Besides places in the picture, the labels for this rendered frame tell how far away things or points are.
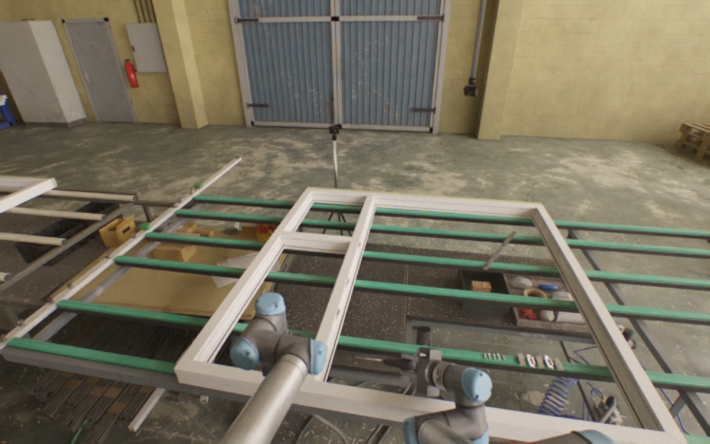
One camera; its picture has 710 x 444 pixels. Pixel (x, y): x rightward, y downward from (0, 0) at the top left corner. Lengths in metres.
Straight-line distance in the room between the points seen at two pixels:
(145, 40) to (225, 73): 1.62
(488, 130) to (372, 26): 2.82
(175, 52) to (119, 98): 2.17
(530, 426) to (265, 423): 0.75
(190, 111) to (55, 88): 3.02
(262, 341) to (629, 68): 7.72
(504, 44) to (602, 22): 1.67
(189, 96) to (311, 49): 2.68
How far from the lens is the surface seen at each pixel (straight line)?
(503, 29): 6.91
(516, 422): 1.20
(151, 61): 8.79
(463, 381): 1.01
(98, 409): 2.22
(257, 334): 0.91
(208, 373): 1.29
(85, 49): 10.01
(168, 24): 8.23
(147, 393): 2.17
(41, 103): 10.53
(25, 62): 10.43
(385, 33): 7.14
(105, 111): 10.16
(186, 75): 8.19
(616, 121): 8.23
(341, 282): 1.52
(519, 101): 7.53
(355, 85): 7.29
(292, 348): 0.86
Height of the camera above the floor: 1.89
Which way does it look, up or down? 29 degrees down
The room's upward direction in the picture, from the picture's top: straight up
